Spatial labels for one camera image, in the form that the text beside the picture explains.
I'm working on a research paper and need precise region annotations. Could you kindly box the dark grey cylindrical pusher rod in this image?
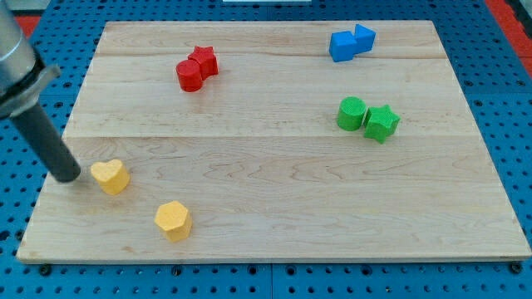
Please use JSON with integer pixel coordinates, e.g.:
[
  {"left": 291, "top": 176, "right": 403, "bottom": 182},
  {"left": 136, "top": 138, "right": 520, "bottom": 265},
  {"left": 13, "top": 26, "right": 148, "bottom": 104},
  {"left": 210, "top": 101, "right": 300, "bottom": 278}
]
[{"left": 10, "top": 104, "right": 81, "bottom": 183}]

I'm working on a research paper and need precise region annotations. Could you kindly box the yellow heart block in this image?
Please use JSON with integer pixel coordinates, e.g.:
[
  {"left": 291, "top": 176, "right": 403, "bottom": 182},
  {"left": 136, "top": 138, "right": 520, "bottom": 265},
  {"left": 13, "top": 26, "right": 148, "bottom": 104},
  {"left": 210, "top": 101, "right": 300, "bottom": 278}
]
[{"left": 90, "top": 159, "right": 131, "bottom": 195}]

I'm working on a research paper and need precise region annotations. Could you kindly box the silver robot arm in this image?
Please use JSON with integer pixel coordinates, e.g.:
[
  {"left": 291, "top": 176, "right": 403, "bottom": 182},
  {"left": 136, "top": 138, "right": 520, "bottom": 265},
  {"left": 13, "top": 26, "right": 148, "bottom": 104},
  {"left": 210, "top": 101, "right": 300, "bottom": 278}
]
[{"left": 1, "top": 2, "right": 81, "bottom": 183}]

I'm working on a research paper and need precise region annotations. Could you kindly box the yellow hexagon block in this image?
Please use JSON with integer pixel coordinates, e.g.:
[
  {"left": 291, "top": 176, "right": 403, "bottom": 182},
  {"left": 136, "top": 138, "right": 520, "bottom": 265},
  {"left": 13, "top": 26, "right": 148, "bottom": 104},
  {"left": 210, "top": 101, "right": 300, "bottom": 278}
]
[{"left": 154, "top": 201, "right": 193, "bottom": 243}]

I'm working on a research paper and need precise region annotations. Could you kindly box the wooden board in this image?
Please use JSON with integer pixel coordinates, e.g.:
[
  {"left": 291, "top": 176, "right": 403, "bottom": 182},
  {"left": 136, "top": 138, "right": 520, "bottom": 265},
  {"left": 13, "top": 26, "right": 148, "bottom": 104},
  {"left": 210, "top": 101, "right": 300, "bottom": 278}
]
[{"left": 17, "top": 21, "right": 531, "bottom": 264}]

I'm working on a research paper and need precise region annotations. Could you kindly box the red cylinder block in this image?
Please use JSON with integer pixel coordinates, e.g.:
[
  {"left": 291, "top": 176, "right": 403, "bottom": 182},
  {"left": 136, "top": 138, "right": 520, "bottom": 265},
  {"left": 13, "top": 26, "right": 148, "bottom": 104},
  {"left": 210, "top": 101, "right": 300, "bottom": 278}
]
[{"left": 175, "top": 60, "right": 203, "bottom": 92}]

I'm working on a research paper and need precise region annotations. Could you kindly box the red star block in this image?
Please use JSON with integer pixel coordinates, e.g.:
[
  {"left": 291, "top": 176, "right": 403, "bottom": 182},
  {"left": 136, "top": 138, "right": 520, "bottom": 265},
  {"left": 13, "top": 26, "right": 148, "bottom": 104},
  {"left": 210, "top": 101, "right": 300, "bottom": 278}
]
[{"left": 188, "top": 46, "right": 219, "bottom": 81}]

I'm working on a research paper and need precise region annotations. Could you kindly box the green cylinder block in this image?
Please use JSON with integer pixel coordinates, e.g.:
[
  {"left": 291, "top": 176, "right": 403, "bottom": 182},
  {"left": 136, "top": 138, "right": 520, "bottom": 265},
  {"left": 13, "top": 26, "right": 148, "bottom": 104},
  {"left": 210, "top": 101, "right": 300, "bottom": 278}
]
[{"left": 337, "top": 96, "right": 367, "bottom": 131}]

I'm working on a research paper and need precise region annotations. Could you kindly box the blue cube block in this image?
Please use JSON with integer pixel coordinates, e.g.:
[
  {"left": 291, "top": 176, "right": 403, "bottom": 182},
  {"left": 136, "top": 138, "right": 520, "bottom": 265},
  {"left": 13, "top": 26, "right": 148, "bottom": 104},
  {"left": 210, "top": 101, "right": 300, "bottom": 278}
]
[{"left": 328, "top": 31, "right": 357, "bottom": 62}]

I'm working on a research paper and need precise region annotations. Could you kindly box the green star block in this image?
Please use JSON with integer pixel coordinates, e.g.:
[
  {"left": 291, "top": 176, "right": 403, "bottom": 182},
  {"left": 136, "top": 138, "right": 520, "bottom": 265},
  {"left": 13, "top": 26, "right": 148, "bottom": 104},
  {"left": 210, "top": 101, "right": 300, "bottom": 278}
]
[{"left": 363, "top": 105, "right": 401, "bottom": 144}]

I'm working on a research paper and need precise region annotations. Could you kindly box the blue triangular block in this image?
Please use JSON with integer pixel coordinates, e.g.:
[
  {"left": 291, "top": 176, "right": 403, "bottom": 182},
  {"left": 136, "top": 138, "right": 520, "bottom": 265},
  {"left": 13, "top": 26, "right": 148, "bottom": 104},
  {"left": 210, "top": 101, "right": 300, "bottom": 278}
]
[{"left": 354, "top": 24, "right": 377, "bottom": 54}]

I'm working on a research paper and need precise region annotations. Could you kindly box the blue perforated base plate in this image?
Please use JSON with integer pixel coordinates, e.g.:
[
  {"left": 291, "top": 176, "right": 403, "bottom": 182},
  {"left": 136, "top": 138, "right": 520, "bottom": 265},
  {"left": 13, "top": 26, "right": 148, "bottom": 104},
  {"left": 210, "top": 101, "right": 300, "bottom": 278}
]
[{"left": 1, "top": 0, "right": 531, "bottom": 298}]

